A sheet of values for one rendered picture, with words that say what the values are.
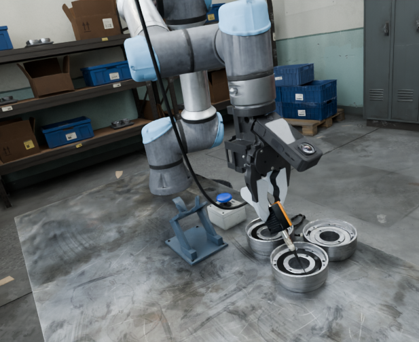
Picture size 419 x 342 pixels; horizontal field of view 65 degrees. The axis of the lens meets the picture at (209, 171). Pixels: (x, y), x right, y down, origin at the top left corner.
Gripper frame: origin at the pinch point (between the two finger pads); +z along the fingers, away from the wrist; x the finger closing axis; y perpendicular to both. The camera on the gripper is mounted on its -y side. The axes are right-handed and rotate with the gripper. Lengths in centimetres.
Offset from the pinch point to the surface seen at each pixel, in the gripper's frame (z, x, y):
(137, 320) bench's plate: 13.2, 26.8, 8.8
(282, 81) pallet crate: 30, -287, 270
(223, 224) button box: 11.7, -1.9, 20.7
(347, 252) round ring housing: 10.9, -11.0, -7.5
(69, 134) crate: 39, -30, 353
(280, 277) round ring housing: 10.2, 3.6, -3.9
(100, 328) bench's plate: 13.2, 32.6, 11.9
